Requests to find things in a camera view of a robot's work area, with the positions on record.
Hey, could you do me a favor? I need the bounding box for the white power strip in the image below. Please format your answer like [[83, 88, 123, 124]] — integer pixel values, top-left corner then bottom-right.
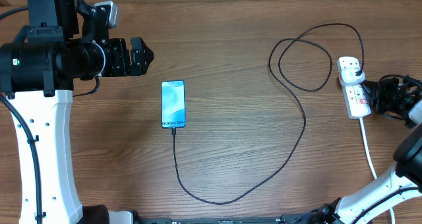
[[337, 56, 371, 119]]

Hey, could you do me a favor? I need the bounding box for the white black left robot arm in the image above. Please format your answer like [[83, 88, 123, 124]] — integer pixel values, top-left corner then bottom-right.
[[1, 0, 154, 224]]

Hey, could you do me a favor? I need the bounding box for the white charger plug adapter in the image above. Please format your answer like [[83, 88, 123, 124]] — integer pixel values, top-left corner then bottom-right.
[[339, 69, 365, 86]]

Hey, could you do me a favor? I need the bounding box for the black smartphone lit screen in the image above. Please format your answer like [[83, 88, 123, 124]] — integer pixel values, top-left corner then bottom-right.
[[161, 80, 186, 128]]

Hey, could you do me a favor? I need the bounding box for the black usb charging cable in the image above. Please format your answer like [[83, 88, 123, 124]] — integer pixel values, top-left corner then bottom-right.
[[171, 22, 365, 206]]

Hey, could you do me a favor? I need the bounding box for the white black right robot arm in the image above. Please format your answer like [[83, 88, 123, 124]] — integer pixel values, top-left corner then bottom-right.
[[309, 74, 421, 223]]

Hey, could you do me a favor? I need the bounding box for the white power strip cord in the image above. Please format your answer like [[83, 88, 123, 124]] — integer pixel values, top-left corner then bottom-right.
[[358, 117, 396, 224]]

